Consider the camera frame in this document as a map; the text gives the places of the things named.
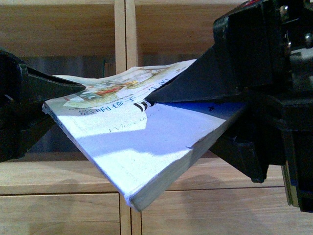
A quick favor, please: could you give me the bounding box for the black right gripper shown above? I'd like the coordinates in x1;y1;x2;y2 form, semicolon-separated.
145;0;313;213

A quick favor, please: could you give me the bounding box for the right unit upper drawer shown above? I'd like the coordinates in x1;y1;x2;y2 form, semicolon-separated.
142;187;313;235

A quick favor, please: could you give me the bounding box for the white blue illustrated book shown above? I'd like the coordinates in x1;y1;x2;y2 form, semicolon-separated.
43;60;245;212

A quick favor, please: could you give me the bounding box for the upper wooden drawer front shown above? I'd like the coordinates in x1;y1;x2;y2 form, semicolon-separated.
0;193;120;235

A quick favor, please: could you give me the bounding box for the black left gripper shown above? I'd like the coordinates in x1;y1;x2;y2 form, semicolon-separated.
0;48;86;162

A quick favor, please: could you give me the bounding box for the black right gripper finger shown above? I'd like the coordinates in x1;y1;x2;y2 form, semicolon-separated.
210;93;284;183

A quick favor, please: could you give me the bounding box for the left wooden shelf unit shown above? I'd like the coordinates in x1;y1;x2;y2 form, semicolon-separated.
0;0;141;235

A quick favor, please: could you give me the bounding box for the teal green thin book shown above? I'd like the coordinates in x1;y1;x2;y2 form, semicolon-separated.
103;60;108;76

